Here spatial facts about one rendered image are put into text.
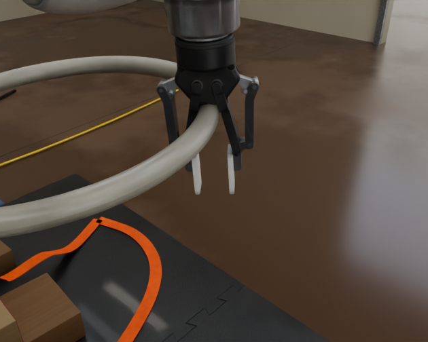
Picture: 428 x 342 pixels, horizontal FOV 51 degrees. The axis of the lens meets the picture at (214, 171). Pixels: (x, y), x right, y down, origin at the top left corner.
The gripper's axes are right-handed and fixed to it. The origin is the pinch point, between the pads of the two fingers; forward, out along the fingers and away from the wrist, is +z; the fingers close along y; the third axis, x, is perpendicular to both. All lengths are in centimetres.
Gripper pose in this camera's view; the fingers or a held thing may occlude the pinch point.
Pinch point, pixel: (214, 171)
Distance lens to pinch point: 66.7
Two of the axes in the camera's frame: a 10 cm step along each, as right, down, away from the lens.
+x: -0.6, 5.5, -8.4
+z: 0.6, 8.4, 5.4
